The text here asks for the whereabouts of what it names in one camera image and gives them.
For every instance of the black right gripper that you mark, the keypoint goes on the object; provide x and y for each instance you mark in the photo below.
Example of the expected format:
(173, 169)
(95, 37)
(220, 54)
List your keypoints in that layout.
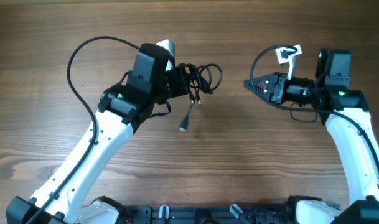
(276, 88)

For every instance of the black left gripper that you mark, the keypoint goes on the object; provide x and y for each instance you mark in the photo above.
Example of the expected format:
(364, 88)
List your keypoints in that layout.
(182, 78)

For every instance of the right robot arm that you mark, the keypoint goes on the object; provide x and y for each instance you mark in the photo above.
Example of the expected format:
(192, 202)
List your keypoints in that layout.
(346, 115)

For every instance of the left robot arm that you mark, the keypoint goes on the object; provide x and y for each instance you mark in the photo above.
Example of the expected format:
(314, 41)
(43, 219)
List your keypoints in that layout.
(123, 107)

